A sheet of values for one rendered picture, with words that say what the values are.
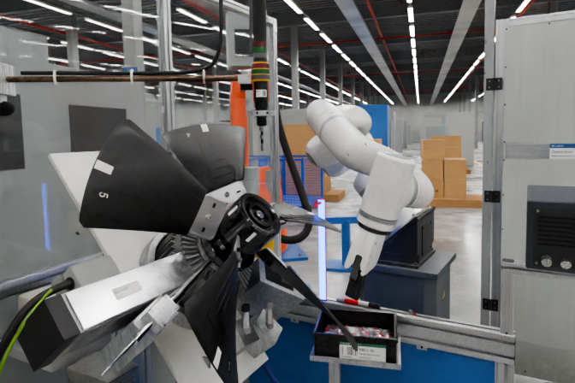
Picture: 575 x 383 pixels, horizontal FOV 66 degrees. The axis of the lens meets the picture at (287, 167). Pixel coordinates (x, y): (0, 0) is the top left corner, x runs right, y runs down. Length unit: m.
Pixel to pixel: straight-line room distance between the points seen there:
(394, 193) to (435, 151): 7.62
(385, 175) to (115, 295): 0.56
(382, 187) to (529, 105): 1.86
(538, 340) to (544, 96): 1.33
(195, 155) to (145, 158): 0.26
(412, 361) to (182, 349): 0.71
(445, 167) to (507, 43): 5.97
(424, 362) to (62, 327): 1.01
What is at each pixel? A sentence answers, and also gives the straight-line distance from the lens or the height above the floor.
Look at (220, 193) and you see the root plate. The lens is 1.07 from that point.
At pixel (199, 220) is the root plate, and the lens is 0.96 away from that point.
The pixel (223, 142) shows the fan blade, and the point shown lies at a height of 1.38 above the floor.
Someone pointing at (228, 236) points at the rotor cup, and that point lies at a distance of 0.97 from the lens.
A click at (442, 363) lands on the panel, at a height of 0.73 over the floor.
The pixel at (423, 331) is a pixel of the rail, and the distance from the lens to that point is 1.40.
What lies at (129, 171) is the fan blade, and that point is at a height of 1.33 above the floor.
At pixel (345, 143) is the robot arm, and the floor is 1.37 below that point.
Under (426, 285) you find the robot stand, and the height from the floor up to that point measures 0.88.
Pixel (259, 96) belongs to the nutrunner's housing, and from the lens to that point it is 1.06.
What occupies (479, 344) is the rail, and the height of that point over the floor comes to 0.82.
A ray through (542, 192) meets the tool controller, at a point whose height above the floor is 1.24.
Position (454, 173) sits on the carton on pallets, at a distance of 8.58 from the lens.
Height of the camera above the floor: 1.40
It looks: 4 degrees down
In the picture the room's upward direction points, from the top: 1 degrees counter-clockwise
